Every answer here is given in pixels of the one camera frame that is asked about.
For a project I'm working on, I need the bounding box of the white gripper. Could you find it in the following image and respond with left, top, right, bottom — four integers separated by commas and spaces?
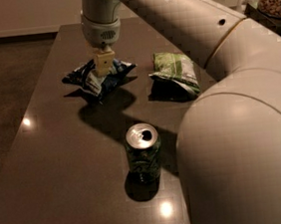
81, 15, 121, 77

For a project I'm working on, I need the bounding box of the blue chip bag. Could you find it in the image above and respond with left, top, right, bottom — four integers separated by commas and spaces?
62, 59, 136, 101

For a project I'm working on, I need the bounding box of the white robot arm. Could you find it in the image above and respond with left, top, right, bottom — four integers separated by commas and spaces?
82, 0, 281, 224

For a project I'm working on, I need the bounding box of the green chip bag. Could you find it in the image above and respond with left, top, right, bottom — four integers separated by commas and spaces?
149, 52, 200, 98

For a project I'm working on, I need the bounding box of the green soda can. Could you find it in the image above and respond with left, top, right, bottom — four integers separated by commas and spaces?
125, 122, 161, 184

